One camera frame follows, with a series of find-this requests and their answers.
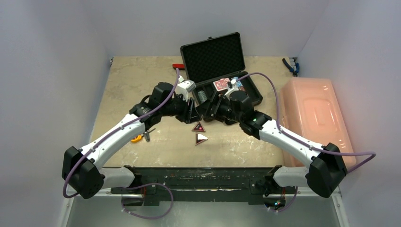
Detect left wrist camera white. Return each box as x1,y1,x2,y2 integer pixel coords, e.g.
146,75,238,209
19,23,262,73
174,75,196,101

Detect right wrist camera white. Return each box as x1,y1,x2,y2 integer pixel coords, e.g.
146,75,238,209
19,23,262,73
224,81,242,99

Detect red playing card deck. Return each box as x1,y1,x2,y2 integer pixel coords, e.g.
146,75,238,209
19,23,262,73
212,78,231,92

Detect yellow tape measure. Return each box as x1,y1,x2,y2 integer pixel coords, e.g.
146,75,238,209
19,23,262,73
131,135,142,143

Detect red handled tool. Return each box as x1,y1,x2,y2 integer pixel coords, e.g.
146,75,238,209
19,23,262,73
172,63,185,70

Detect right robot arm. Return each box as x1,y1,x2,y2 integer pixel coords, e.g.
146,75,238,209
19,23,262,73
196,91,348,198

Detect white triangular dealer button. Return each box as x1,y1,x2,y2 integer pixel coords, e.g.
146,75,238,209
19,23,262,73
195,133,208,146

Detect blue handled pliers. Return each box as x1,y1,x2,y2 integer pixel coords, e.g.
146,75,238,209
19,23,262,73
282,58,300,77

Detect grey chip stack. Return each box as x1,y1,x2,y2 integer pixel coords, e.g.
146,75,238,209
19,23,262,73
198,90,208,104

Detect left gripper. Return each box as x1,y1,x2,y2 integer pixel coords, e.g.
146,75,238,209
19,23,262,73
160,93,201,123

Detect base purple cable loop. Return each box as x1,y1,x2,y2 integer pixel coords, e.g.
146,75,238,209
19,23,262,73
121,183,174,220

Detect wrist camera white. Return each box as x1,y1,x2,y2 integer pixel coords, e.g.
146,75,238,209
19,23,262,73
174,75,196,101
224,81,242,99

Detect black poker set case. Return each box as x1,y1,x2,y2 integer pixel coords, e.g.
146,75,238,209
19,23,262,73
180,32,264,126

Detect aluminium frame rail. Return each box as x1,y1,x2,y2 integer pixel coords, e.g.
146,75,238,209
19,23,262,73
60,188,349,227

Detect red triangular dealer button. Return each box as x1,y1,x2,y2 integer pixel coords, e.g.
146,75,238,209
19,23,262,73
192,122,206,132

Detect black multitool pliers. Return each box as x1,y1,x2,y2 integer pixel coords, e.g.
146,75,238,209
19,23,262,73
143,128,155,142

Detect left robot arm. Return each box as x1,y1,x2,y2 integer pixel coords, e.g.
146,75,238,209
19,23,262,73
62,80,200,199

